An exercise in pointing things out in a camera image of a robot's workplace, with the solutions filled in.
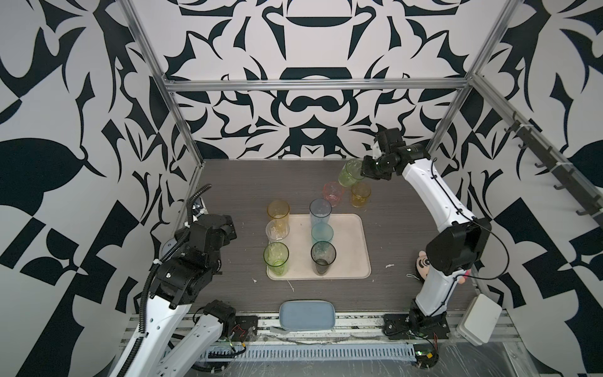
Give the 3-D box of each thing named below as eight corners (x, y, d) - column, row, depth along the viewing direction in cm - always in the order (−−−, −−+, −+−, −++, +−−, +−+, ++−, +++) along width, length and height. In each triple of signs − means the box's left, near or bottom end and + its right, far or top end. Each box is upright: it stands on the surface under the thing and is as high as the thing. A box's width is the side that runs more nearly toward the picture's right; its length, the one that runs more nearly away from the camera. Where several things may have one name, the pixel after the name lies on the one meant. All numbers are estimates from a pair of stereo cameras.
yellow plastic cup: (349, 208, 106) (354, 192, 97) (348, 197, 109) (352, 181, 100) (367, 208, 106) (373, 192, 97) (364, 197, 109) (370, 181, 100)
